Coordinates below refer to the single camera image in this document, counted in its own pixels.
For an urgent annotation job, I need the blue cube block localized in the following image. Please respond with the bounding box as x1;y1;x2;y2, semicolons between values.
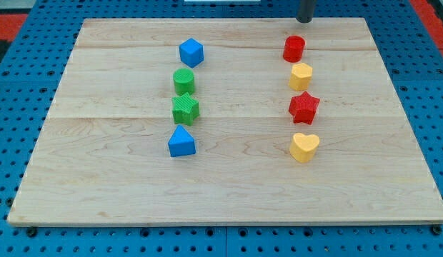
179;38;204;68

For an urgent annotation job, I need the red cylinder block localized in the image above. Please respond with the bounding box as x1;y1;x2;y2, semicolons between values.
282;35;306;63

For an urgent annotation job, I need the blue triangle block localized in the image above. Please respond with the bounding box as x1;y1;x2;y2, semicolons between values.
168;125;196;157

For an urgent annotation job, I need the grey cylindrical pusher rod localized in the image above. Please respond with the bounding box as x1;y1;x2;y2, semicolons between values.
296;0;317;24

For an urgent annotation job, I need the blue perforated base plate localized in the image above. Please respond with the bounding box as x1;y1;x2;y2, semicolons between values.
0;0;443;256

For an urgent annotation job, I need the yellow hexagon block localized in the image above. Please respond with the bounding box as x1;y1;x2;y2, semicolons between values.
289;63;313;91

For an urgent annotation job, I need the light wooden board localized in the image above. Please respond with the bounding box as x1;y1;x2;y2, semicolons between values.
8;18;443;227

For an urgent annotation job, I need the green cylinder block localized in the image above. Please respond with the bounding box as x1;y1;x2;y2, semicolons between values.
172;68;195;96

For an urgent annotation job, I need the yellow heart block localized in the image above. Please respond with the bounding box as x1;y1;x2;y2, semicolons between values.
289;133;320;163

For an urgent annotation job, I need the green star block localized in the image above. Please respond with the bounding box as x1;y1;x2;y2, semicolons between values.
171;93;199;126

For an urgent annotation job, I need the red star block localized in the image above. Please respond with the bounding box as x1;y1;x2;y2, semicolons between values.
289;91;320;125

